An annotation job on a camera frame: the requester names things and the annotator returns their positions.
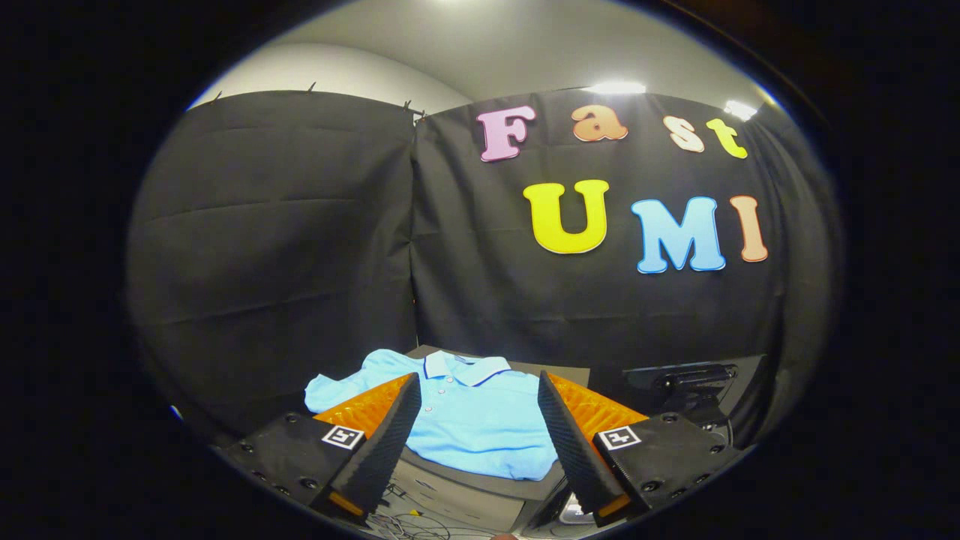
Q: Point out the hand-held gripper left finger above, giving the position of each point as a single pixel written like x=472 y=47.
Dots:
x=382 y=442

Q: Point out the light blue polo shirt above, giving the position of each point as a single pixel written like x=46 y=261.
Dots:
x=480 y=420

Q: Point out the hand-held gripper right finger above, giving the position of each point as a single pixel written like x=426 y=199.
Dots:
x=570 y=442

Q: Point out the ceiling light panel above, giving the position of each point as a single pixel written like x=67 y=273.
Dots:
x=615 y=88
x=741 y=110

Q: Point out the grey cabinet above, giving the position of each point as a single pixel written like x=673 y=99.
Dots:
x=465 y=499

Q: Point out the black backdrop cloth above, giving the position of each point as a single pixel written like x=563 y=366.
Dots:
x=300 y=247

